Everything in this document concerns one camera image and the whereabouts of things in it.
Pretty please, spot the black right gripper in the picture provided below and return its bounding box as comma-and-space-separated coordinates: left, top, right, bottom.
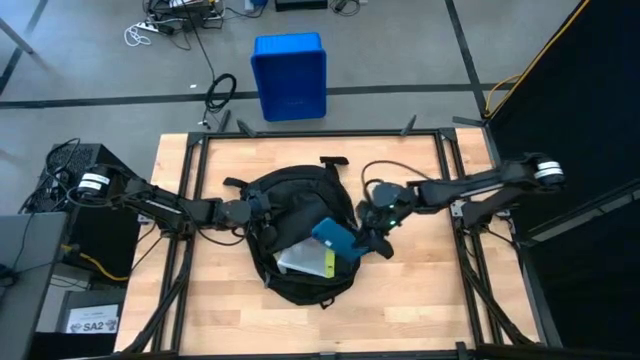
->
351, 181, 419, 251

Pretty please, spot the slim dark power bank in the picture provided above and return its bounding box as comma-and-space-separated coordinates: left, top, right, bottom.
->
311, 217, 369, 264

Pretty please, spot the black backpack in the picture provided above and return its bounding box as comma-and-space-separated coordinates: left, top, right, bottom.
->
222, 155, 364, 310

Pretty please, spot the white mesh pouch yellow trim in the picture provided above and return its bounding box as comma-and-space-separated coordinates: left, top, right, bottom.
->
274, 237, 337, 279

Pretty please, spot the blue plastic bin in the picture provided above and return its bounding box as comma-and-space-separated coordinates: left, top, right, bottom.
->
249, 32, 329, 123

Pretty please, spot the black computer tower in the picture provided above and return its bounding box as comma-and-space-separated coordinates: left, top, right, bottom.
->
37, 143, 144, 281

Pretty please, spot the white SA2 label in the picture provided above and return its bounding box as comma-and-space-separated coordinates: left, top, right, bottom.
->
64, 303, 121, 335

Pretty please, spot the black flat device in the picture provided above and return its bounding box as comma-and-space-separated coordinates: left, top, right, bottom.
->
273, 0, 329, 13

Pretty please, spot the white power strip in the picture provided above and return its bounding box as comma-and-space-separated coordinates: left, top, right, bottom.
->
133, 18, 174, 35

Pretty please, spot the grey desk surface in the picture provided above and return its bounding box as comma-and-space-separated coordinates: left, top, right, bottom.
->
0, 212, 69, 360

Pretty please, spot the black partition panel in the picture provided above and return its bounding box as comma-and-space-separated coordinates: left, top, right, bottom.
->
482, 0, 640, 360

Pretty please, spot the grey metal leg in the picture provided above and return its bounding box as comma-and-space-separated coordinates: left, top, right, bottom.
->
0, 18, 35, 55

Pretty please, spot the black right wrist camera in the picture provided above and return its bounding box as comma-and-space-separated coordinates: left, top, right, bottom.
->
367, 233, 397, 261

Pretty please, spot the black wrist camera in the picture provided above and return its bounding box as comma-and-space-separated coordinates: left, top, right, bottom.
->
259, 224, 279, 250
367, 233, 397, 261

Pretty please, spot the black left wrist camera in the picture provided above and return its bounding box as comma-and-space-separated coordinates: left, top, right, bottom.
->
259, 224, 279, 250

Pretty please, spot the black left wrist camera cable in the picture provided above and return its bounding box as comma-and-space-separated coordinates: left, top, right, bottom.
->
196, 225, 251, 248

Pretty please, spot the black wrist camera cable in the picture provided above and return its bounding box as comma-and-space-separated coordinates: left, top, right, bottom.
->
360, 159, 436, 201
196, 225, 251, 248

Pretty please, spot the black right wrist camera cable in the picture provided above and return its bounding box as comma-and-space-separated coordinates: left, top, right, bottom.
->
360, 159, 436, 201

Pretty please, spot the black aluminium table frame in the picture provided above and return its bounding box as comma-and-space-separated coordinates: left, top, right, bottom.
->
113, 113, 551, 360

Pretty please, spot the coiled black floor cable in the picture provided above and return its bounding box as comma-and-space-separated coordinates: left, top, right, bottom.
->
201, 73, 238, 129

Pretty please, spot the yellow cable by tower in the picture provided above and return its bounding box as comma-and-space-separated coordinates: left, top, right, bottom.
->
60, 243, 130, 283

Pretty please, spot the white coiled cable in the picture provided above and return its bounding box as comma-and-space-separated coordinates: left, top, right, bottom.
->
123, 23, 152, 48

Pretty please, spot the yellow cable along partition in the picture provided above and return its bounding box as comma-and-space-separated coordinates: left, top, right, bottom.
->
483, 0, 592, 120

